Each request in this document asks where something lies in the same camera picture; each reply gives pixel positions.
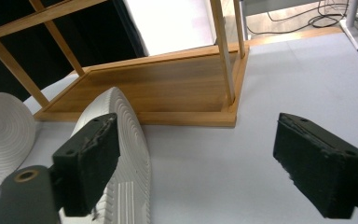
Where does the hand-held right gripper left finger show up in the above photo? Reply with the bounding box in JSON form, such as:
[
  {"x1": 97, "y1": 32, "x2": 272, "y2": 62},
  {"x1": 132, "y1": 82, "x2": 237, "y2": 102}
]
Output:
[{"x1": 51, "y1": 112, "x2": 121, "y2": 217}]

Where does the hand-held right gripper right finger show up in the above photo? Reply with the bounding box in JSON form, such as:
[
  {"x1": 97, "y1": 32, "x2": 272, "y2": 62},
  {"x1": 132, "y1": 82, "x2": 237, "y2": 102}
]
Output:
[{"x1": 272, "y1": 112, "x2": 358, "y2": 219}]

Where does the white sneaker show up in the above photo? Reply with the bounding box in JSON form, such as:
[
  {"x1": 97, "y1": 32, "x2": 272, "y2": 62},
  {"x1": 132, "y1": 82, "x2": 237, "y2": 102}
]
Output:
[
  {"x1": 0, "y1": 91, "x2": 37, "y2": 206},
  {"x1": 59, "y1": 86, "x2": 153, "y2": 224}
]

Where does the dark curtain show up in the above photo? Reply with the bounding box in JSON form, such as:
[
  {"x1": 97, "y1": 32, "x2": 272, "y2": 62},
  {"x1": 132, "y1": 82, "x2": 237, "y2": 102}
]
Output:
[{"x1": 0, "y1": 0, "x2": 150, "y2": 102}]

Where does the white table leg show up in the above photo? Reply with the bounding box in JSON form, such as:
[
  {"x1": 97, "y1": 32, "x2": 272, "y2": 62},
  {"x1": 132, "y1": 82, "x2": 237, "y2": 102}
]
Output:
[{"x1": 338, "y1": 0, "x2": 358, "y2": 52}]

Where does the grey metal leg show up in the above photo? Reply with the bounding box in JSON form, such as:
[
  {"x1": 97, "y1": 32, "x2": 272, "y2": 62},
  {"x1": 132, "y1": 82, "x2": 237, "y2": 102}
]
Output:
[{"x1": 238, "y1": 0, "x2": 250, "y2": 42}]

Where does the black cable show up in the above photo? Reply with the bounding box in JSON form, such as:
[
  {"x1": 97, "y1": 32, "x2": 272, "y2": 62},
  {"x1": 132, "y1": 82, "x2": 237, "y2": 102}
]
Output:
[{"x1": 245, "y1": 0, "x2": 351, "y2": 35}]

